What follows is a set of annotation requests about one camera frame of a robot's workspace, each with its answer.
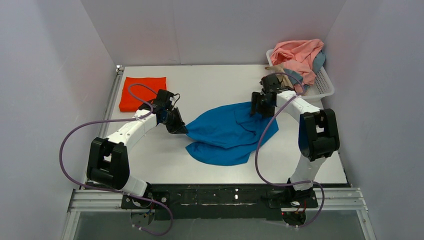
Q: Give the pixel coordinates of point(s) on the pink t shirt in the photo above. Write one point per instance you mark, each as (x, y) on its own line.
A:
(300, 50)

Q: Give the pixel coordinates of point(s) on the folded orange t shirt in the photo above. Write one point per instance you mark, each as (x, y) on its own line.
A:
(146, 89)

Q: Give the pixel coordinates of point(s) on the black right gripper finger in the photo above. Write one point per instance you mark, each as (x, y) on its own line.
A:
(267, 111)
(255, 97)

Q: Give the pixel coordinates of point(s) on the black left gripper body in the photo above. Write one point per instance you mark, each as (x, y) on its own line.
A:
(174, 120)

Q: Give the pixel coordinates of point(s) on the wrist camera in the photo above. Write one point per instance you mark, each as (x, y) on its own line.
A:
(164, 98)
(271, 84)

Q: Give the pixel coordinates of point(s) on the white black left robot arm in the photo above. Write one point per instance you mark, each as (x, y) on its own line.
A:
(108, 161)

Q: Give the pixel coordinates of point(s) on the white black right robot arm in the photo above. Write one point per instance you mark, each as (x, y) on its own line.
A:
(318, 136)

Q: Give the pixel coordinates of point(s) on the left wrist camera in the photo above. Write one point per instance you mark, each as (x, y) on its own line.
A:
(164, 98)

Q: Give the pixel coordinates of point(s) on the beige t shirt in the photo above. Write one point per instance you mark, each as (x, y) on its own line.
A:
(285, 79)

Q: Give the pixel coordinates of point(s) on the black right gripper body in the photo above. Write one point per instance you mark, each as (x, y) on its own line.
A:
(262, 102)

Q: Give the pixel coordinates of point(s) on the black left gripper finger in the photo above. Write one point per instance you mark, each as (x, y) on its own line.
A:
(177, 118)
(179, 129)

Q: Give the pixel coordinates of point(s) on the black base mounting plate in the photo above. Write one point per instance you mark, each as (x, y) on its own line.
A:
(222, 201)

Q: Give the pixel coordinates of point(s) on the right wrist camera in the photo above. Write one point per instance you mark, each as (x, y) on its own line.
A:
(271, 84)

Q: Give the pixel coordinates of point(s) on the grey blue t shirt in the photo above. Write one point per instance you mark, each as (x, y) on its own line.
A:
(302, 74)

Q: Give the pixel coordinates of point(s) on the white plastic laundry basket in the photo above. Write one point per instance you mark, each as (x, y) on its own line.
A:
(321, 88)

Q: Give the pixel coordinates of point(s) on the aluminium frame rail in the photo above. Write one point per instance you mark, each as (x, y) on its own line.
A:
(336, 199)

